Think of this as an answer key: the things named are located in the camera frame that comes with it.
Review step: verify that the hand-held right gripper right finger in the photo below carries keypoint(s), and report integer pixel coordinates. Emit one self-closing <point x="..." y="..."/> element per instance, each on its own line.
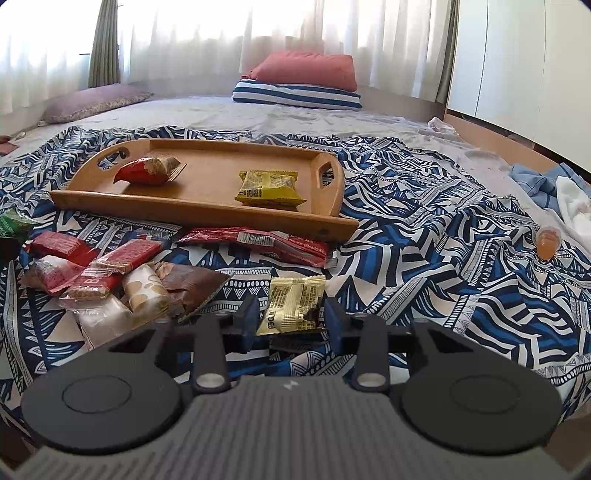
<point x="334" y="324"/>

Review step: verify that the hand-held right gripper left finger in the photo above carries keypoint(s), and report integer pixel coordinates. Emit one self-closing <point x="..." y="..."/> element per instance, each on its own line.
<point x="249" y="319"/>

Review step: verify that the brown coffee packet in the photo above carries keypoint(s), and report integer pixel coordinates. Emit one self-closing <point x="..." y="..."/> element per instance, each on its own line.
<point x="194" y="286"/>

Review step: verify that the wooden tray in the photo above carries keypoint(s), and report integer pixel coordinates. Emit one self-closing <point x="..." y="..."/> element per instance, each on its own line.
<point x="207" y="184"/>

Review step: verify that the red biscuit packet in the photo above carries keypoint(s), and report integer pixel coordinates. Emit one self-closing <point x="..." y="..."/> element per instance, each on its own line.
<point x="115" y="263"/>

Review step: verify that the long red snack packet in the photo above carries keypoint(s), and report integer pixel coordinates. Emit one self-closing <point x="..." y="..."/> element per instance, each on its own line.
<point x="258" y="244"/>

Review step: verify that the white gold snack packet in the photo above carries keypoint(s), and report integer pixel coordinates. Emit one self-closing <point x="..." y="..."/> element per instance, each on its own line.
<point x="145" y="290"/>

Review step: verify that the blue white patterned blanket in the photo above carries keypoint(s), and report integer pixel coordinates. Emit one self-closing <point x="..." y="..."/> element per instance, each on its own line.
<point x="438" y="258"/>

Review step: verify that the olive yellow snack packet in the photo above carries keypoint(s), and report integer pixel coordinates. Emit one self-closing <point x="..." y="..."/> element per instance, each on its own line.
<point x="268" y="188"/>

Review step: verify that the plain white snack packet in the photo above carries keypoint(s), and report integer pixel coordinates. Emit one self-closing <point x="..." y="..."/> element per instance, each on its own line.
<point x="104" y="321"/>

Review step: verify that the red nut snack packet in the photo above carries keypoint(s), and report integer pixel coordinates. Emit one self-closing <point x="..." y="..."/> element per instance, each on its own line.
<point x="141" y="171"/>

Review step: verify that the small red snack packet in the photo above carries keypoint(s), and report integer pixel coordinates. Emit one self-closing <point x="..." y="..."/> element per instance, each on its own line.
<point x="62" y="245"/>

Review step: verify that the dark red white snack packet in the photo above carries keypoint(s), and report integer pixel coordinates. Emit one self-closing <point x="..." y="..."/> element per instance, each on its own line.
<point x="48" y="274"/>

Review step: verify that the crumpled white plastic wrapper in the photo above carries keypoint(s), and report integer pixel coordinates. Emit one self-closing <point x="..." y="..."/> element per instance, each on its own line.
<point x="443" y="127"/>

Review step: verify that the blue white striped pillow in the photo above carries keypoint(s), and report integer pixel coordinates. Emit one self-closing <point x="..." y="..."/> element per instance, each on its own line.
<point x="291" y="96"/>

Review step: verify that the orange jelly cup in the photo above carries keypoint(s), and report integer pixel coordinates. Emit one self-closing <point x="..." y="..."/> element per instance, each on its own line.
<point x="547" y="242"/>

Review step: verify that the light blue cloth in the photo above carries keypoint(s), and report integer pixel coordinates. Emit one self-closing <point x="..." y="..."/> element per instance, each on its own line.
<point x="535" y="184"/>

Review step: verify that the red pillow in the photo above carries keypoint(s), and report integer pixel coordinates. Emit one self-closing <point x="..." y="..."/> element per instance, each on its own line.
<point x="309" y="69"/>

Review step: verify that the green snack packet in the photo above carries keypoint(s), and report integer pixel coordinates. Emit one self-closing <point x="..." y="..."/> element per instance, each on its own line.
<point x="11" y="224"/>

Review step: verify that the purple pillow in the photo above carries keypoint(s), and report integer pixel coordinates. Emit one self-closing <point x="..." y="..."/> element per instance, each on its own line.
<point x="92" y="102"/>

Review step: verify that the white cloth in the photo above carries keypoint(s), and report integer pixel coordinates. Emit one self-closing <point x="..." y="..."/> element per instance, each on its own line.
<point x="575" y="203"/>

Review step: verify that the white sheer curtain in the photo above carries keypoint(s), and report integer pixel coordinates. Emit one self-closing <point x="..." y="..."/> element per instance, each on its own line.
<point x="277" y="37"/>

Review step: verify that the small red object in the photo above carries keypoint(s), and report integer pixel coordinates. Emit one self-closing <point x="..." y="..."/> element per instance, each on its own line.
<point x="7" y="146"/>

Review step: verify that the olive green curtain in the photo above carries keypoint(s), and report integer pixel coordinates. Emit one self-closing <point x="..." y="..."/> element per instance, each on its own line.
<point x="105" y="41"/>

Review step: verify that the white wardrobe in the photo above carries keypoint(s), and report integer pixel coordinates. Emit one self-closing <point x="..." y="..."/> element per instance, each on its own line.
<point x="517" y="60"/>

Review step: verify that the wooden bed frame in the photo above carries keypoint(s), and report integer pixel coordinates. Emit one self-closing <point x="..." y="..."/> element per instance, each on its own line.
<point x="498" y="138"/>

